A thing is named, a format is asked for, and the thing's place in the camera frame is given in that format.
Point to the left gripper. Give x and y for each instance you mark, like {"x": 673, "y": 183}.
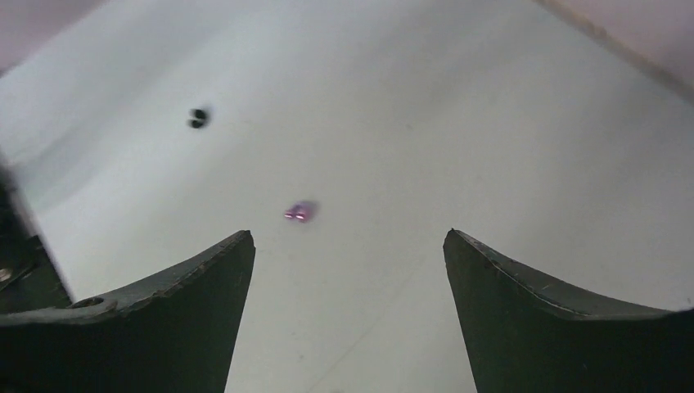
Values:
{"x": 29, "y": 279}

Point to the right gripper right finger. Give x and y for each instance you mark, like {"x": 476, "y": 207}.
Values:
{"x": 527, "y": 331}

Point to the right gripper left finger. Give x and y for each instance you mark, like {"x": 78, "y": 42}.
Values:
{"x": 173, "y": 331}

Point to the black earbud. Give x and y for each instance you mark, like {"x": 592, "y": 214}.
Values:
{"x": 199, "y": 118}

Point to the purple earbud centre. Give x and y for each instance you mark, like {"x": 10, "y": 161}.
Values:
{"x": 302, "y": 211}

